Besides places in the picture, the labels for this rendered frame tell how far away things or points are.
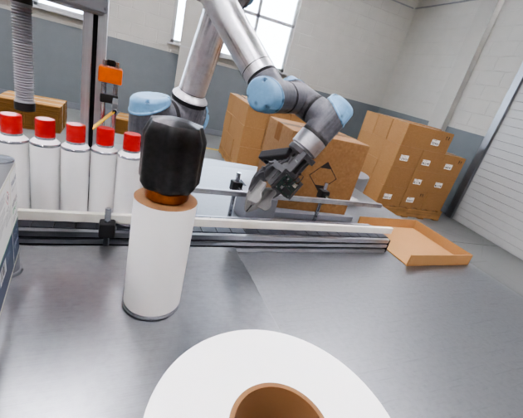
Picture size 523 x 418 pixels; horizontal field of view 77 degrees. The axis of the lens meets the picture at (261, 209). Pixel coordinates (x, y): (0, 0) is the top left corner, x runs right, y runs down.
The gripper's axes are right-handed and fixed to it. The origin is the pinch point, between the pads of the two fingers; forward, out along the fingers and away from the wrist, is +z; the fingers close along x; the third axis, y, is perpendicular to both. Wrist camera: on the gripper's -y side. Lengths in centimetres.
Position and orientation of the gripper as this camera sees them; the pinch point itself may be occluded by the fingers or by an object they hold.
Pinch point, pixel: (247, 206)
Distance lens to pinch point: 86.0
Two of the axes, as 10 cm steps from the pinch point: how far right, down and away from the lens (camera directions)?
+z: -6.6, 7.5, 1.1
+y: 3.6, 4.4, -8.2
